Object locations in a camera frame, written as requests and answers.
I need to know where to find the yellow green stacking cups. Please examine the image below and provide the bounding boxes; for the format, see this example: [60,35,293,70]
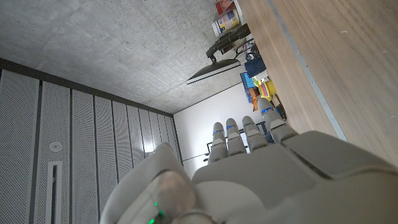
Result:
[257,79,277,102]

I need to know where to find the dark blue mug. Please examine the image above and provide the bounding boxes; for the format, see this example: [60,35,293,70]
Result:
[244,55,267,78]

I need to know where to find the ceiling vent slot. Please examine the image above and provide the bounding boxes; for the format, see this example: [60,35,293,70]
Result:
[46,161,63,224]

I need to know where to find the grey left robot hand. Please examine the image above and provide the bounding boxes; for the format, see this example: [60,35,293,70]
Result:
[99,97,398,224]

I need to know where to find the black monitor stand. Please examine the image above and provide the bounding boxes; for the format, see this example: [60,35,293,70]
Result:
[205,23,252,65]

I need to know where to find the red cup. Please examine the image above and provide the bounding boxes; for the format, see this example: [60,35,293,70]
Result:
[215,0,236,16]

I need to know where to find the black computer monitor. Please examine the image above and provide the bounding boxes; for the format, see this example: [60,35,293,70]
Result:
[185,58,242,85]

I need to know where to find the white wipes canister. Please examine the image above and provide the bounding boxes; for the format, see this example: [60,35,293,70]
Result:
[211,8,241,37]

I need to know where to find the orange brick block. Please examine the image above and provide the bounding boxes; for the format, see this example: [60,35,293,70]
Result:
[248,88,261,112]

